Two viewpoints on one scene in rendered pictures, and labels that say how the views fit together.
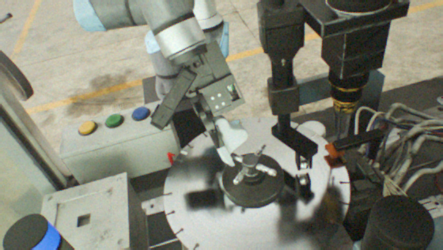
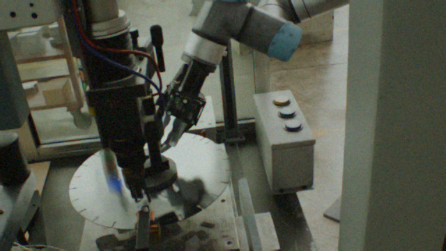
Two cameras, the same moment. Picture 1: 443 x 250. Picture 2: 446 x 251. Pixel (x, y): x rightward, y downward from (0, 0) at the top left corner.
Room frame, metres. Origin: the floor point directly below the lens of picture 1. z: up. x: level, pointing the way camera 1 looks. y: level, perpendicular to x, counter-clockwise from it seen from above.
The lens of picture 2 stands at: (0.57, -0.82, 1.49)
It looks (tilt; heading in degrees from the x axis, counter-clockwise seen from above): 29 degrees down; 93
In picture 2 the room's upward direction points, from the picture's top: 6 degrees counter-clockwise
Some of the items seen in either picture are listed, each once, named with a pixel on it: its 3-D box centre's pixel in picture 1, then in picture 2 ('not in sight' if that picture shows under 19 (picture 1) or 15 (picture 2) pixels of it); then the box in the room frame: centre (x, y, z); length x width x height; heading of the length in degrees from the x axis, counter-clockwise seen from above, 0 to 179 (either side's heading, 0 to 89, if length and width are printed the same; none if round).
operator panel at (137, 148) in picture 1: (124, 145); (282, 139); (0.67, 0.27, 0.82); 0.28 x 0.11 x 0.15; 95
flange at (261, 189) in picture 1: (251, 175); (149, 169); (0.37, -0.04, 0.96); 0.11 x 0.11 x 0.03
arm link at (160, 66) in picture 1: (168, 47); not in sight; (0.98, 0.12, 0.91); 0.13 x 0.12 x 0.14; 82
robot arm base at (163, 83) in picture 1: (174, 77); not in sight; (0.98, 0.12, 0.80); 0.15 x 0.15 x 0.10
